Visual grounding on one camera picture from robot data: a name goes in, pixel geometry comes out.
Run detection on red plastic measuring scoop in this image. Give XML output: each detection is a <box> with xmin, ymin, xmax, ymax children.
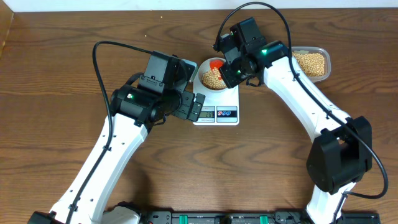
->
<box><xmin>210</xmin><ymin>59</ymin><xmax>224</xmax><ymax>80</ymax></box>

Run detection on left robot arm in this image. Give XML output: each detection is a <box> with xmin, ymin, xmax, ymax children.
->
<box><xmin>29</xmin><ymin>51</ymin><xmax>205</xmax><ymax>223</ymax></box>

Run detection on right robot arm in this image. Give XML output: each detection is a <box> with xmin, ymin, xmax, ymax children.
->
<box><xmin>213</xmin><ymin>17</ymin><xmax>372</xmax><ymax>223</ymax></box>

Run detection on white digital kitchen scale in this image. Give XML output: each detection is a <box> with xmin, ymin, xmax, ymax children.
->
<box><xmin>193</xmin><ymin>66</ymin><xmax>239</xmax><ymax>126</ymax></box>

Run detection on soybeans in bowl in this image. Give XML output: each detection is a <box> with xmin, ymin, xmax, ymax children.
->
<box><xmin>201</xmin><ymin>70</ymin><xmax>226</xmax><ymax>90</ymax></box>

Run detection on grey round bowl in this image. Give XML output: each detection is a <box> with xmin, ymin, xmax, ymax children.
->
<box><xmin>193</xmin><ymin>57</ymin><xmax>236</xmax><ymax>94</ymax></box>

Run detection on yellow soybeans in container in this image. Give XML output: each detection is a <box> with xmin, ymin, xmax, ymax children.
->
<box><xmin>293</xmin><ymin>53</ymin><xmax>325</xmax><ymax>77</ymax></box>

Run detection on clear plastic bean container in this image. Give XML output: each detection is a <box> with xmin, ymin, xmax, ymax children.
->
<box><xmin>292</xmin><ymin>47</ymin><xmax>331</xmax><ymax>83</ymax></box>

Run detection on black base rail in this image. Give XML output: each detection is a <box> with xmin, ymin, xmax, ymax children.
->
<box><xmin>102</xmin><ymin>210</ymin><xmax>382</xmax><ymax>224</ymax></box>

